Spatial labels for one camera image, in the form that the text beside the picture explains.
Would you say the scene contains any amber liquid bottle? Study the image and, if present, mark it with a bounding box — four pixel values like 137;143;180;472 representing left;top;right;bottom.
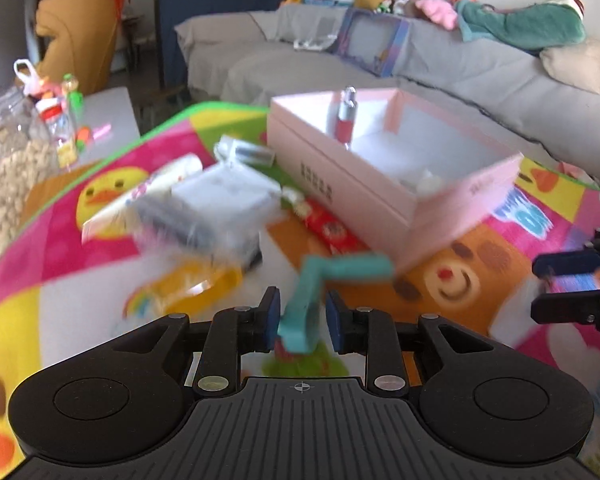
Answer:
123;259;242;318

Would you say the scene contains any teal plastic handle tool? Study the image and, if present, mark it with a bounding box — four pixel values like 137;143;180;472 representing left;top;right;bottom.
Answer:
277;252;394;354

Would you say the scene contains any clear plastic bag with item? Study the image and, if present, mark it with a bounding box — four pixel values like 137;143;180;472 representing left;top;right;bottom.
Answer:
128;194;262;270

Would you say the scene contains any red snack packet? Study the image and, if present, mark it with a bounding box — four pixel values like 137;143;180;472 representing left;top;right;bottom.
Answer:
282;188;370;255

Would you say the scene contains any white tube with pink print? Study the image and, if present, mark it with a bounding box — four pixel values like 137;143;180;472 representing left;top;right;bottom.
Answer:
81;153;204;244

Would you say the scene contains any pink cardboard box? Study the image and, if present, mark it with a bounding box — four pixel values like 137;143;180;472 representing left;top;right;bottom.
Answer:
266;89;522;270

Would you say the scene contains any colourful cartoon play mat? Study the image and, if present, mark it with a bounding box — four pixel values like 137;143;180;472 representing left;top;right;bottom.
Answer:
0;103;600;478

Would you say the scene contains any beige cushion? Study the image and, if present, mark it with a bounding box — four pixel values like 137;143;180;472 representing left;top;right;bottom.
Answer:
540;38;600;96

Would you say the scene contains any silver cylindrical battery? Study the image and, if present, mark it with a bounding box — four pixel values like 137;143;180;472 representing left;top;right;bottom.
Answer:
213;134;276;168

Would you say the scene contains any red lipstick tube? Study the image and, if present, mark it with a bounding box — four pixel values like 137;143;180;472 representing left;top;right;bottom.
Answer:
335;87;358;148

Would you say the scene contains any teal plush toy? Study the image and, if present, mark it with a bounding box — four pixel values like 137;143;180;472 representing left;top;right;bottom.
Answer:
455;0;586;52

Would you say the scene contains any small jar with red lid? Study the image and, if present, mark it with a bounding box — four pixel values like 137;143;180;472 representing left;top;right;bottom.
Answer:
35;98;79;169

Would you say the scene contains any grey fabric sofa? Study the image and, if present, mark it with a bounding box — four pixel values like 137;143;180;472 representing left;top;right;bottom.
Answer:
187;4;600;181

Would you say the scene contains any glass jar of peanuts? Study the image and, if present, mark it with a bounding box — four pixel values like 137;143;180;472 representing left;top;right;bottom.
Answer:
0;86;59;255

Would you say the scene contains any pink plush toy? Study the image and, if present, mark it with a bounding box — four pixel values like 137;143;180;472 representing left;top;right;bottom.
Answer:
415;0;458;30

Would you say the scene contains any green toy bottle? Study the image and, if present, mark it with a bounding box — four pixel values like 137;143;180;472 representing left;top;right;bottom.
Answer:
61;73;83;128

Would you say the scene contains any dark blue aquarium cabinet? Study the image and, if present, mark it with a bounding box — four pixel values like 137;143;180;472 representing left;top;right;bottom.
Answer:
155;0;283;88

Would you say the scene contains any yellow armchair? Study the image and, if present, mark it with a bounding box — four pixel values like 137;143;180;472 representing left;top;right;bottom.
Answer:
35;0;119;96

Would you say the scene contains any purple picture frame box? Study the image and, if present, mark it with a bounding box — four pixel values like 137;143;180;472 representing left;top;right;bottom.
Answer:
335;8;411;78

